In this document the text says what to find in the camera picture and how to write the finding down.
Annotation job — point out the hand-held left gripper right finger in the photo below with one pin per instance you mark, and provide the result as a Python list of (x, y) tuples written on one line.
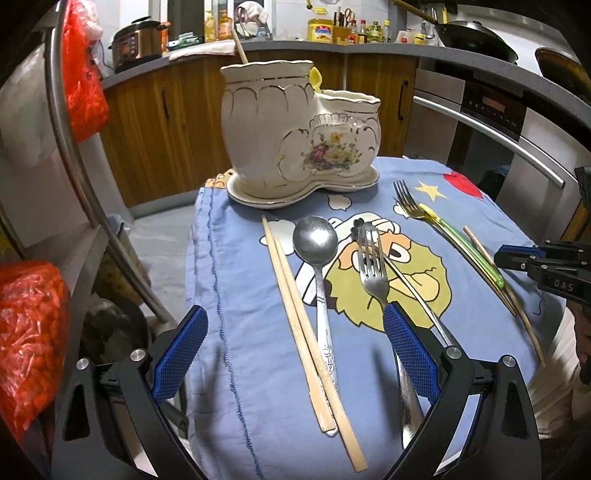
[(411, 353)]

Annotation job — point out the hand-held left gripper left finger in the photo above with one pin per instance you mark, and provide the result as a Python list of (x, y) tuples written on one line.
[(180, 353)]

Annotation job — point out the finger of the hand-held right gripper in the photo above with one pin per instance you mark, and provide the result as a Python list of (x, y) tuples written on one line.
[(554, 279), (521, 258)]

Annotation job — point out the wooden chopstick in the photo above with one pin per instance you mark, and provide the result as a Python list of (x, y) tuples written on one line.
[(240, 48), (526, 334), (276, 261), (349, 438)]

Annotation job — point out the steel fork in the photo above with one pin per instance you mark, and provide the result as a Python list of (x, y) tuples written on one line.
[(373, 277)]

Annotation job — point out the gold fork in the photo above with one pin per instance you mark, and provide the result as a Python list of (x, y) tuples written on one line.
[(405, 203)]

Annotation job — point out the large steel spoon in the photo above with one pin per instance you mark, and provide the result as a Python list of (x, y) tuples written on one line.
[(315, 240)]

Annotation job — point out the white floral ceramic utensil holder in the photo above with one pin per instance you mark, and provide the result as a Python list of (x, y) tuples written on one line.
[(258, 138)]

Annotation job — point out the yellow plastic spoon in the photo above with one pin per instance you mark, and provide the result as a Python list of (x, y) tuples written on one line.
[(316, 78)]

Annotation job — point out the person's right hand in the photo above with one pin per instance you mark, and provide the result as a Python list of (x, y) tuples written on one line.
[(583, 344)]

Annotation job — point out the blue cartoon printed cloth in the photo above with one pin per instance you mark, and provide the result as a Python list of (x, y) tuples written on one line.
[(240, 277)]

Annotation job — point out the red plastic bag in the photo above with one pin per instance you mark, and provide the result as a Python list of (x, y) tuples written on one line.
[(83, 83), (32, 346)]

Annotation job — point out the built-in oven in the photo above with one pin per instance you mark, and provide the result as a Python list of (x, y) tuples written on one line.
[(491, 108)]

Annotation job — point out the white ceramic saucer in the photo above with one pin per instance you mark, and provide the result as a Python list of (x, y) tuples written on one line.
[(277, 199)]

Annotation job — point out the dark frying pan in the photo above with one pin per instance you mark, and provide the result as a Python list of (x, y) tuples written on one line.
[(563, 69)]

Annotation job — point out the wooden kitchen cabinet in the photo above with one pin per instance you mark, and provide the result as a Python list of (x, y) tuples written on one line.
[(161, 138)]

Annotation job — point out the black wok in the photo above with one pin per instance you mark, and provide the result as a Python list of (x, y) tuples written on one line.
[(475, 39)]

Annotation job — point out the grey kitchen countertop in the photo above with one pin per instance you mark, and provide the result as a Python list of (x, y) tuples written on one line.
[(392, 50)]

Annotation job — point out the sauce bottle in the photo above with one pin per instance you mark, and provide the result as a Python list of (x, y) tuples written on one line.
[(364, 31), (375, 33), (353, 34), (386, 31)]

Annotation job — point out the wooden knife block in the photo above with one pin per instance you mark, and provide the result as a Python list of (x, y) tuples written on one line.
[(342, 33)]

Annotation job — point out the yellow cooking oil jug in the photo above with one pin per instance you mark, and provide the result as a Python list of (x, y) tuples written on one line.
[(321, 31)]

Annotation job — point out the white cloth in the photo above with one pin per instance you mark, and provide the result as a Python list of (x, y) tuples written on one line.
[(198, 50)]

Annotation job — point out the green packet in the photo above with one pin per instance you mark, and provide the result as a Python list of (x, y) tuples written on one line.
[(184, 43)]

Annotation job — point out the electric pressure cooker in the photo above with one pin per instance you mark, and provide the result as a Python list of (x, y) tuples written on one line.
[(134, 46)]

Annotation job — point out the small white bag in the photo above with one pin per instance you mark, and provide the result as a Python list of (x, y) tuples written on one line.
[(251, 14)]

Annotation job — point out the curved metal rail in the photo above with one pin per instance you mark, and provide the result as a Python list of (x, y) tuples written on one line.
[(94, 203)]

